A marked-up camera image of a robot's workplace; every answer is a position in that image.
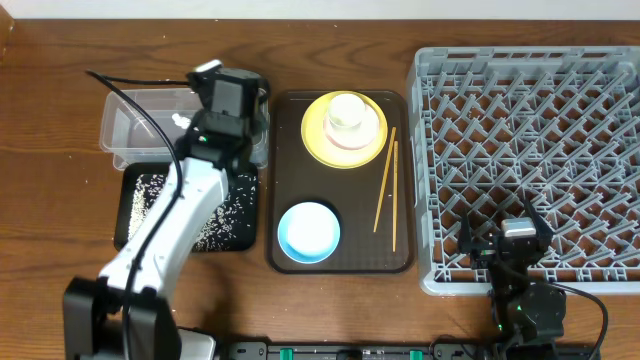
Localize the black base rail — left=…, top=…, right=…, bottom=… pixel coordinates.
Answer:
left=224, top=340, right=601, bottom=360

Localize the grey dishwasher rack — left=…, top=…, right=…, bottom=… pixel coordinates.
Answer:
left=407, top=46, right=639, bottom=296

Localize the light blue bowl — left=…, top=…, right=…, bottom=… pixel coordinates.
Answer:
left=276, top=202, right=341, bottom=264

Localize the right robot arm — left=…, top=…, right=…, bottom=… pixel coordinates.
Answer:
left=457, top=201, right=566, bottom=359

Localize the spilled rice pile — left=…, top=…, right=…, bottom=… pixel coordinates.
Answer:
left=127, top=172, right=257, bottom=251

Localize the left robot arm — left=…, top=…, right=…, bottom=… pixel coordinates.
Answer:
left=63, top=60, right=270, bottom=359

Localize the pink bowl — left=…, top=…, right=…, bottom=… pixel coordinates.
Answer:
left=324, top=104, right=380, bottom=150

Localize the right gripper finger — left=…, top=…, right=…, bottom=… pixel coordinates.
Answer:
left=523, top=199, right=553, bottom=240
left=459, top=210, right=473, bottom=253

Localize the white tissue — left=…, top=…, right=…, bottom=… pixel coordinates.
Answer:
left=171, top=113, right=191, bottom=130

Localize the white cup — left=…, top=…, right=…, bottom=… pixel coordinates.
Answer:
left=327, top=93, right=366, bottom=129

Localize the brown serving tray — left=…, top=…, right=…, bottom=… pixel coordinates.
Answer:
left=266, top=90, right=416, bottom=274

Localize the yellow plate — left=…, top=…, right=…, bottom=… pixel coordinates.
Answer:
left=301, top=91, right=388, bottom=169

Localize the left wooden chopstick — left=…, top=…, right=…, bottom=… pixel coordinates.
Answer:
left=373, top=127, right=396, bottom=233

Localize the clear plastic bin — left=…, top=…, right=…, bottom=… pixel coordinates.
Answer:
left=99, top=87, right=271, bottom=172

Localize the black waste tray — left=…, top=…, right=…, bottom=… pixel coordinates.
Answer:
left=113, top=162, right=260, bottom=253

